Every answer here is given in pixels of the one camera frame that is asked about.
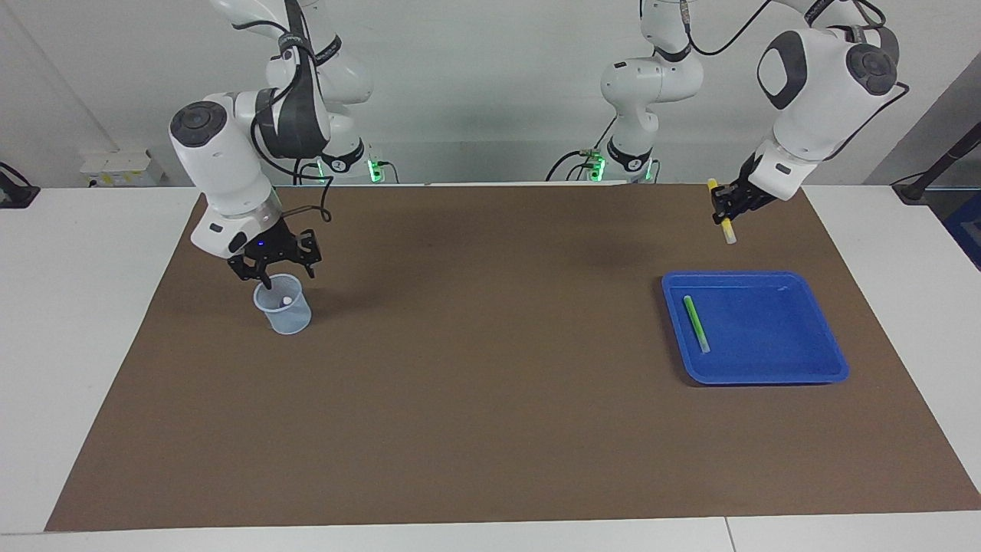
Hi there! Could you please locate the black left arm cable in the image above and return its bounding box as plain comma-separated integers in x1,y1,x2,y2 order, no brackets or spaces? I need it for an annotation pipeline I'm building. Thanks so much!
678,0,911,162

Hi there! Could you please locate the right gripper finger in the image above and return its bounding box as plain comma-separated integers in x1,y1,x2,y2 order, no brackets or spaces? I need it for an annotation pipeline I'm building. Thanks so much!
228,257,273,291
295,228,323,279

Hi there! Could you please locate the black clamp bracket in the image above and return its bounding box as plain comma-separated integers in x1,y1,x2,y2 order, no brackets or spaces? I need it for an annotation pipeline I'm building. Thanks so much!
0,163,41,209

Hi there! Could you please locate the blue plastic tray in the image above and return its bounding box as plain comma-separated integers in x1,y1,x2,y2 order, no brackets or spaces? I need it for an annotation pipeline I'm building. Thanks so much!
661,270,850,386

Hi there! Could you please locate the green highlighter pen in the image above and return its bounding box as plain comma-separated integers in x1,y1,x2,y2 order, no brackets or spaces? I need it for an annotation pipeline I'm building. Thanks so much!
684,295,711,354

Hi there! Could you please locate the brown table mat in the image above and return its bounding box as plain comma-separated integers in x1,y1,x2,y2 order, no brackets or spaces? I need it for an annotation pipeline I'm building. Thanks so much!
44,182,981,532

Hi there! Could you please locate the light blue mesh pen cup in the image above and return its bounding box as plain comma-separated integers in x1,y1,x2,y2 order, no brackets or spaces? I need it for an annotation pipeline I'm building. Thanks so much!
254,274,313,336

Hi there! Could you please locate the white power strip box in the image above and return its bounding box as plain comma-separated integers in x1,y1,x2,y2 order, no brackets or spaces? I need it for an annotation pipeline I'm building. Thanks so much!
80,149,166,188

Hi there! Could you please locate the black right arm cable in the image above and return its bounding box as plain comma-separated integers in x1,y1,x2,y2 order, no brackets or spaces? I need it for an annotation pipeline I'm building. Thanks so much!
230,0,334,225

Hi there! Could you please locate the black left base cable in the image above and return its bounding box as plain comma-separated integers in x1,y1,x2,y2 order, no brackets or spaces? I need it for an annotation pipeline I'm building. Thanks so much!
546,115,618,182

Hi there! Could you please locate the blue crate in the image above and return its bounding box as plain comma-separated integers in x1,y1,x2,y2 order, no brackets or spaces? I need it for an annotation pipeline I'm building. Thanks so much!
941,190,981,271

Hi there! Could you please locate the black stand pole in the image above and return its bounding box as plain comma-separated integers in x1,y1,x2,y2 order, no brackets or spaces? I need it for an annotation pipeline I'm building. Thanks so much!
893,123,981,204

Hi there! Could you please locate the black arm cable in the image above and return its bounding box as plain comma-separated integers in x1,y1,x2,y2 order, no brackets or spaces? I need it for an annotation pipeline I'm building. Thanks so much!
230,0,334,225
678,0,911,162

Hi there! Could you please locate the yellow highlighter pen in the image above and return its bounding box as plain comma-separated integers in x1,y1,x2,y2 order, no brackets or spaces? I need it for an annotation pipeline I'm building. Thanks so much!
707,178,738,245

